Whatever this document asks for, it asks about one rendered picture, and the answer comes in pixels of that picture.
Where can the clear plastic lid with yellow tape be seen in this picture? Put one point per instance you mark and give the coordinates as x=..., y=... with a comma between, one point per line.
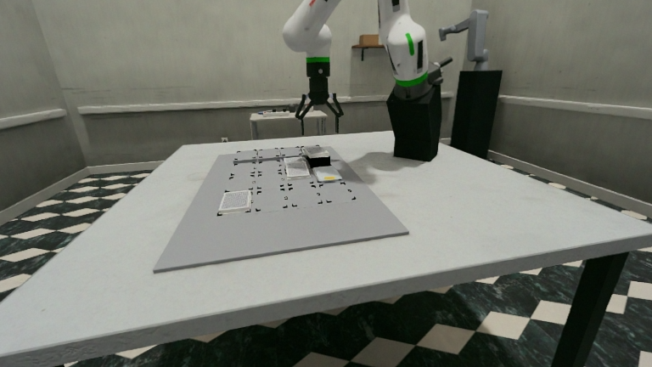
x=327, y=174

